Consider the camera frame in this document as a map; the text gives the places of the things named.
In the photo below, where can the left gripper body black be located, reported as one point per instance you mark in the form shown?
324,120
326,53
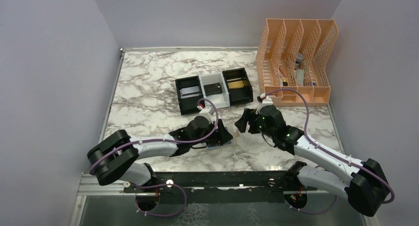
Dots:
210,131

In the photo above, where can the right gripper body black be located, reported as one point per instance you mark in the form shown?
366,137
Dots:
256,125

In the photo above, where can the black white card tray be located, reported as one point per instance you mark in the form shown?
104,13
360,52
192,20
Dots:
223,89

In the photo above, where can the orange plastic desk organizer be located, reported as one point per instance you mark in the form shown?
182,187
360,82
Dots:
291,61

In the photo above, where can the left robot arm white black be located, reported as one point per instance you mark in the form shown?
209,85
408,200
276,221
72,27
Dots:
114,158

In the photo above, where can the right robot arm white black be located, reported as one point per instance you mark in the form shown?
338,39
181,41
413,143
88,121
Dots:
334,165

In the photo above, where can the gold card in tray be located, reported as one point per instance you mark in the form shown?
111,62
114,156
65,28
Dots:
236,84

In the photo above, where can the silver card in tray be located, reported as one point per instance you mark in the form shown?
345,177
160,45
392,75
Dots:
189,92

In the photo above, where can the black card in tray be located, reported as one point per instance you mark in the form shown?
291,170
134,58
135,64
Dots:
213,89

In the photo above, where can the grey tape roll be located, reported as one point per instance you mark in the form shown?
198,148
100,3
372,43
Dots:
299,59

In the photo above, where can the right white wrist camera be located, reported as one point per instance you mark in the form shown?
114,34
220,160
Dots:
264,100

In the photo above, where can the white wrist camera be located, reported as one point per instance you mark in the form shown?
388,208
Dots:
205,112
264,100

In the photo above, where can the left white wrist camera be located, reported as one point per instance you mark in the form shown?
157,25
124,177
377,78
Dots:
205,112

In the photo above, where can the black metal base rail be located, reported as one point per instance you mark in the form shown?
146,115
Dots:
177,188

